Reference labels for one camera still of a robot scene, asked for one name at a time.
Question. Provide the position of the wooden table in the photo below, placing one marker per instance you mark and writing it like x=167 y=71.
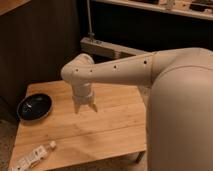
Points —
x=115 y=128

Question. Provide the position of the wooden shelf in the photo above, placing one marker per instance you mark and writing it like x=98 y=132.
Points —
x=199 y=9

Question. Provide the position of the metal pole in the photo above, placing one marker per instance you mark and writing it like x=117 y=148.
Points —
x=91 y=33

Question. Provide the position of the clear plastic bottle white label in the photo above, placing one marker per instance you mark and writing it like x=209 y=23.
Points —
x=30 y=160

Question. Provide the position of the grey metal beam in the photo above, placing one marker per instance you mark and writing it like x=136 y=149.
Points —
x=105 y=49

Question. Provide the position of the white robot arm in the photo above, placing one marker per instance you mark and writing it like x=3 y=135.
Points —
x=179 y=117

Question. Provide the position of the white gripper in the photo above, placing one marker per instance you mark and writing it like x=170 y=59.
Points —
x=84 y=100

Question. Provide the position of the dark ceramic bowl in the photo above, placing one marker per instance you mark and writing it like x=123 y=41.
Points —
x=34 y=107

